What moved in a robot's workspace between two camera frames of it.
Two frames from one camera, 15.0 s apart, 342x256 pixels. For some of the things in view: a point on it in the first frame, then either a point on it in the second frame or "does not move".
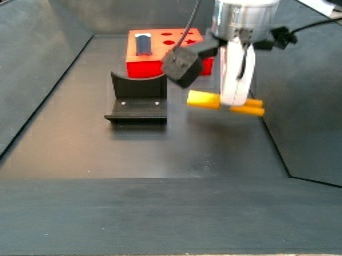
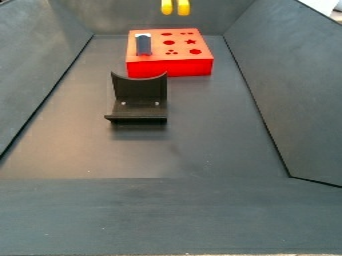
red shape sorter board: (166, 40) does not move
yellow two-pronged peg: (206, 99) → (184, 7)
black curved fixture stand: (141, 100) does not move
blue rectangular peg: (143, 44) does not move
